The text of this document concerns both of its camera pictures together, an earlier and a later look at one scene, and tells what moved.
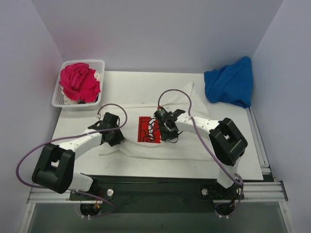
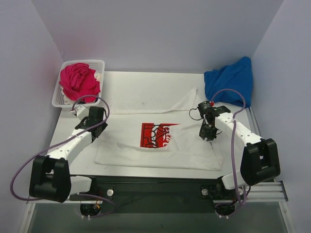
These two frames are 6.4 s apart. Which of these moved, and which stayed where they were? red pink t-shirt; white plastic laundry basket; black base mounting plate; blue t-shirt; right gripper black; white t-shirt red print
Moved: right gripper black; white t-shirt red print
Stayed: white plastic laundry basket; blue t-shirt; black base mounting plate; red pink t-shirt
